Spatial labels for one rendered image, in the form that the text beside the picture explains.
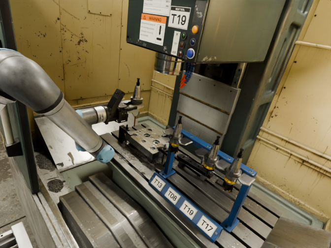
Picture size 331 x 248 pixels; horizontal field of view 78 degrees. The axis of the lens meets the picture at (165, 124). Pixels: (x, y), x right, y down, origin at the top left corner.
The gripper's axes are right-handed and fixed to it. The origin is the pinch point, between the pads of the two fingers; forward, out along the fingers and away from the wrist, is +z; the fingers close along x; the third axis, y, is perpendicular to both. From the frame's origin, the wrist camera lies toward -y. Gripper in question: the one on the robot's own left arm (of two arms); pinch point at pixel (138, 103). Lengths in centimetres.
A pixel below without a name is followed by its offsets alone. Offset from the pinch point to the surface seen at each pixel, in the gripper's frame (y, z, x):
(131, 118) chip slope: 57, 58, -79
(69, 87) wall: 24, 4, -101
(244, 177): 12, 9, 60
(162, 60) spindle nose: -22.1, 11.1, 2.5
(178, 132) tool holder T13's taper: 8.1, 7.7, 23.7
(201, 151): 11.5, 8.8, 38.6
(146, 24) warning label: -37.7, -1.6, 2.9
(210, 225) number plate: 38, 2, 57
